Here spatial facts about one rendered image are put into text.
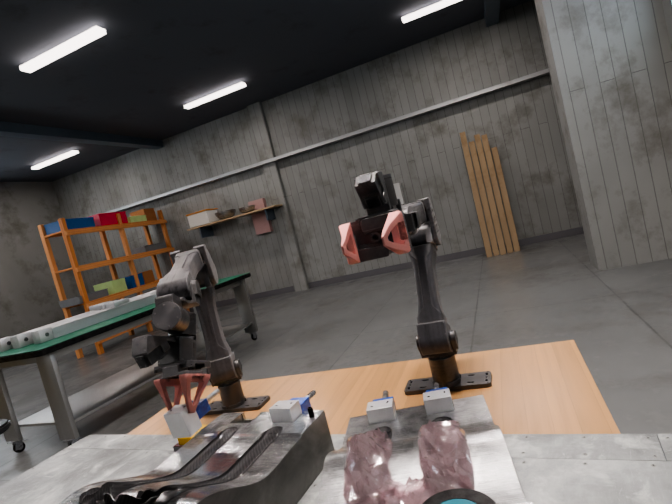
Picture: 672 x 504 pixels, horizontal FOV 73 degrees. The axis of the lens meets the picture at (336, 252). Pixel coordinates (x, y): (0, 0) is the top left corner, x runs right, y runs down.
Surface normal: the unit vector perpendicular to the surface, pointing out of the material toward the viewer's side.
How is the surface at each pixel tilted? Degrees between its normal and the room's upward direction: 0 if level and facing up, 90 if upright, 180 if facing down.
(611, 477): 0
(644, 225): 90
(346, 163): 90
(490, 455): 15
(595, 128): 90
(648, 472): 0
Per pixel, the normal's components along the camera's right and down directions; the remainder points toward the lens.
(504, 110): -0.32, 0.15
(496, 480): -0.28, -0.91
